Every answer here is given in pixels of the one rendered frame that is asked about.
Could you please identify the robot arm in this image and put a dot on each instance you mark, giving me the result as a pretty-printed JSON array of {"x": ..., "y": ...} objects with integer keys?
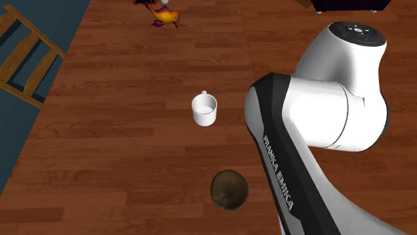
[{"x": 322, "y": 114}]

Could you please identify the white mug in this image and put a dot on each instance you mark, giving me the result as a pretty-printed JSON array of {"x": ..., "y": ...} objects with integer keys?
[{"x": 204, "y": 114}]

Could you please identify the brown round bowl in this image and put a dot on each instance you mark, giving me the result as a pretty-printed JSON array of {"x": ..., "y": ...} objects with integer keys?
[{"x": 229, "y": 190}]

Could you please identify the orange and purple fish figure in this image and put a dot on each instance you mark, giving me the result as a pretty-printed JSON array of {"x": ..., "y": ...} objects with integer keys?
[{"x": 166, "y": 16}]

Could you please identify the red and black box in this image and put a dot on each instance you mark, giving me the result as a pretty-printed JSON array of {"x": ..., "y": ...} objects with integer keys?
[{"x": 146, "y": 1}]

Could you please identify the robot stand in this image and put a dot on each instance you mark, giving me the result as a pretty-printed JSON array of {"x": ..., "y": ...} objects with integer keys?
[{"x": 348, "y": 4}]

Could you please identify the wooden chair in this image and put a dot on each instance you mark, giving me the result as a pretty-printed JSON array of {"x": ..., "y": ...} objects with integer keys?
[{"x": 24, "y": 58}]

